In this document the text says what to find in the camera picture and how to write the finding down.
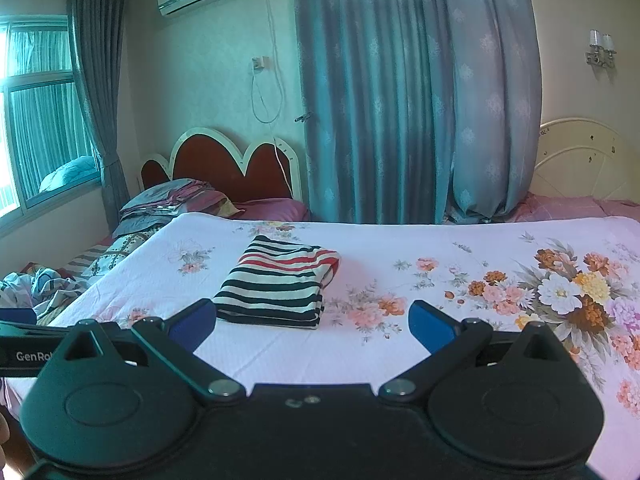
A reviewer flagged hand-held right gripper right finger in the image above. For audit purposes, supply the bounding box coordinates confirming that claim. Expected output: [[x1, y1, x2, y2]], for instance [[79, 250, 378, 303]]
[[376, 301, 572, 404]]

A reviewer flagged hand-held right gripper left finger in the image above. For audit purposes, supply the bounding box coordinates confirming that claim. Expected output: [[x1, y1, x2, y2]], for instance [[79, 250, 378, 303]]
[[59, 299, 247, 404]]

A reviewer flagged striped knit sweater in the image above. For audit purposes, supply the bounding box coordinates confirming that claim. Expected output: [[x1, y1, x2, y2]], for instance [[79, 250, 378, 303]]
[[212, 234, 342, 330]]

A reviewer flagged crumpled patterned cloth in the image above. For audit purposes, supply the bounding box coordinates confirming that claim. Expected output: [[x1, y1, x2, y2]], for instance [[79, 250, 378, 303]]
[[0, 266, 94, 324]]

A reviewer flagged floral bed sheet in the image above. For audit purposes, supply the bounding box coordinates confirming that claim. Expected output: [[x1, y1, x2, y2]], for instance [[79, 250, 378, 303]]
[[5, 212, 640, 476]]

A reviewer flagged folded bedding pile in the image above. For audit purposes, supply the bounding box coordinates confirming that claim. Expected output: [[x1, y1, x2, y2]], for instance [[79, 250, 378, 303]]
[[111, 178, 244, 239]]

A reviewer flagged pink pillow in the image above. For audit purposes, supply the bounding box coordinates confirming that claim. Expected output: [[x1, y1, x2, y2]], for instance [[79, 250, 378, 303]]
[[232, 197, 309, 222]]

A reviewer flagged red scalloped headboard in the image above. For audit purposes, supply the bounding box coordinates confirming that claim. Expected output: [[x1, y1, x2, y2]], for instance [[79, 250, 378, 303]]
[[140, 127, 304, 206]]

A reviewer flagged teal pillow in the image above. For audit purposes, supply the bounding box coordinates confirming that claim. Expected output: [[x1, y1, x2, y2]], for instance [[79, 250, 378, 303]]
[[39, 155, 101, 194]]

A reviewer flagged cream headboard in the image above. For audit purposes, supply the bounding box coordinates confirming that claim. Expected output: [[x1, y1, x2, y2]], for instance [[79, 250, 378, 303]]
[[532, 117, 634, 200]]

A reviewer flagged grey window curtain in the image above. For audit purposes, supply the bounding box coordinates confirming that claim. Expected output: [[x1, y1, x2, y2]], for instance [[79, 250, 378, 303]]
[[67, 0, 132, 221]]

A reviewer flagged blue curtain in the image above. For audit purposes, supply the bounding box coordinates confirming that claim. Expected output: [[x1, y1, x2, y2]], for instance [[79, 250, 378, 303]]
[[440, 0, 544, 224], [291, 0, 458, 225]]

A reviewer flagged window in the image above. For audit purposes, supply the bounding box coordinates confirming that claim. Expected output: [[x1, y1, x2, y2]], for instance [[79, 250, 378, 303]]
[[0, 15, 101, 212]]

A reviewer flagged thin white cable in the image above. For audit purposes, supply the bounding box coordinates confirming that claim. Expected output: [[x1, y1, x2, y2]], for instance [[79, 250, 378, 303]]
[[272, 136, 295, 199]]

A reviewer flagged white power cord with plug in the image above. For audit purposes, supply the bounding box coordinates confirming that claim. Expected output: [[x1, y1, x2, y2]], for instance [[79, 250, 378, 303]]
[[250, 0, 284, 124]]

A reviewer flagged crystal wall lamp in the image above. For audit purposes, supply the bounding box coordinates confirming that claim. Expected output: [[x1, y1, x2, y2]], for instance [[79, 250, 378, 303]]
[[586, 29, 618, 67]]

